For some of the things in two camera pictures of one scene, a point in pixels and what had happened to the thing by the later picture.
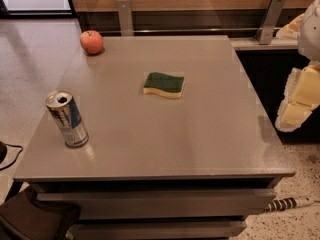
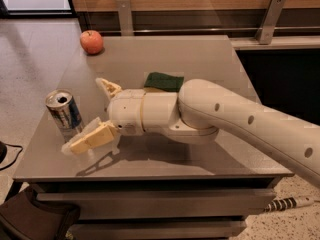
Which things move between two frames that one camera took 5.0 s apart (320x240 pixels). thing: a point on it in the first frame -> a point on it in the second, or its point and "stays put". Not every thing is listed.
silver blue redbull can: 68,117 stays put
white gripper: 310,34 -> 126,111
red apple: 91,41 stays put
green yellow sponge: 164,85 stays put
